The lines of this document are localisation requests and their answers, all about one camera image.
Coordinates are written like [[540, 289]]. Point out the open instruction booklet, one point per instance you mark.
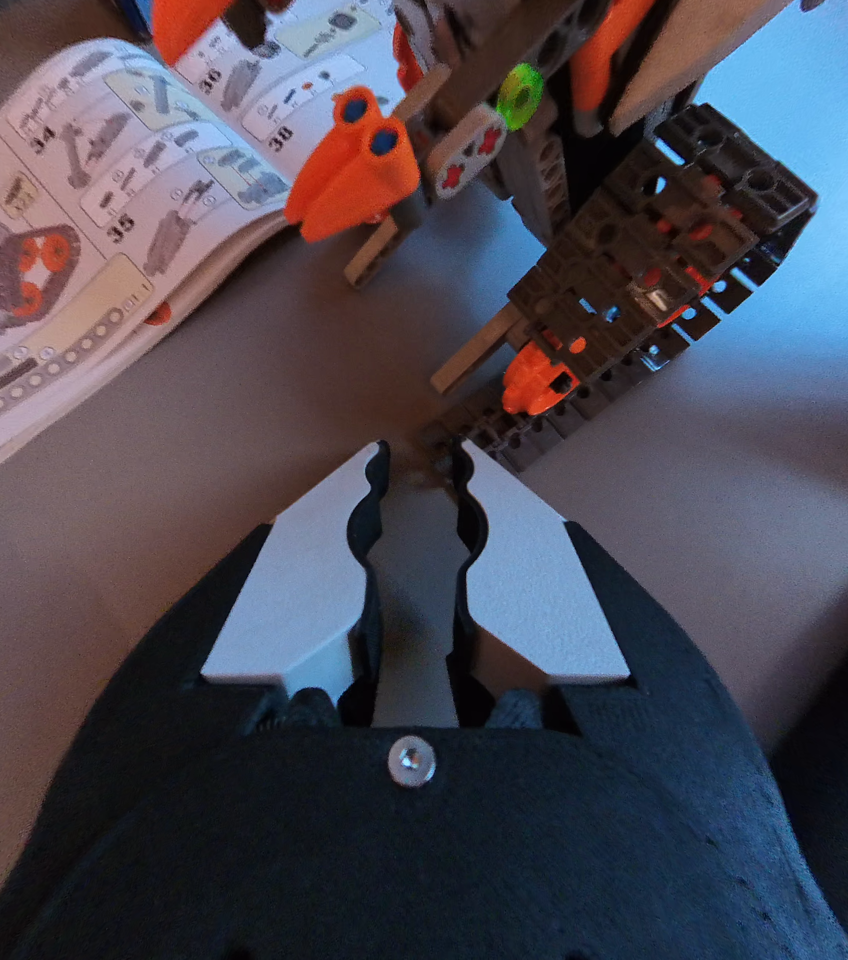
[[56, 300]]

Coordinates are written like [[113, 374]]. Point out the dark grey toy track belt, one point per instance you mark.
[[619, 247]]

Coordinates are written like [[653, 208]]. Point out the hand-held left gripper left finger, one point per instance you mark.
[[296, 592]]

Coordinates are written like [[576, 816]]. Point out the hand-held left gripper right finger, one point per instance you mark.
[[536, 592]]

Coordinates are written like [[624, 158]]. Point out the grey desk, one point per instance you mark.
[[243, 390]]

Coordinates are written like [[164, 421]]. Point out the grey orange block toy robot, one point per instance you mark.
[[364, 180]]

